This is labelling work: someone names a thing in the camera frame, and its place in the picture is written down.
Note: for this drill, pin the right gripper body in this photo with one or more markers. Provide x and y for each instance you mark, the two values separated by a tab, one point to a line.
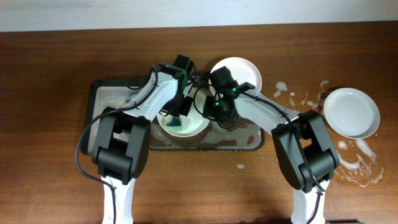
214	110

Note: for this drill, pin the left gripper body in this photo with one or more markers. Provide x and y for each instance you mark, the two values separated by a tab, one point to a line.
180	103

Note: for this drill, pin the green yellow sponge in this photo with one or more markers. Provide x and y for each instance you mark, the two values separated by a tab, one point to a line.
173	124

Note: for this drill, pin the white plate with sauce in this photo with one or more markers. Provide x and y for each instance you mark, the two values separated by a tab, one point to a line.
192	124

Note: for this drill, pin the light blue plate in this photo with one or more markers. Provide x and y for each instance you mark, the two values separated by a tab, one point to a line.
351	113

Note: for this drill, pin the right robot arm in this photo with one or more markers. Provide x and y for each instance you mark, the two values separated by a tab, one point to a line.
305	152

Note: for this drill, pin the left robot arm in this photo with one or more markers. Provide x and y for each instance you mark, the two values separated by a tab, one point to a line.
121	144

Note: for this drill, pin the large black wash tray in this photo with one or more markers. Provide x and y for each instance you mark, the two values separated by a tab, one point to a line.
242	135

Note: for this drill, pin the small black soapy tray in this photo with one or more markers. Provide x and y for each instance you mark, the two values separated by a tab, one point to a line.
103	94

